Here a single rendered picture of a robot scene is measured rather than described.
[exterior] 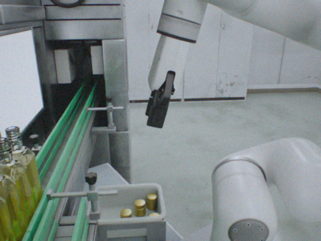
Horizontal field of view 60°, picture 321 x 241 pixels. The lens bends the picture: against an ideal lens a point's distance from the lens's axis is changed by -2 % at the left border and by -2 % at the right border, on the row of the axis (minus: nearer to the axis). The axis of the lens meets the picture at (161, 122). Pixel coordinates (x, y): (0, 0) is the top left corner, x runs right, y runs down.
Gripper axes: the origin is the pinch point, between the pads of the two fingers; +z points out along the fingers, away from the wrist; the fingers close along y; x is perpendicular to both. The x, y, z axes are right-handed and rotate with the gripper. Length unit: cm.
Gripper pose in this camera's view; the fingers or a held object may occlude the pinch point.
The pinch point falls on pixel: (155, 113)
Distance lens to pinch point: 56.3
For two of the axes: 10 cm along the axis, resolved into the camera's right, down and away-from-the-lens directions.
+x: 9.6, 2.0, 1.9
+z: -2.6, 9.1, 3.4
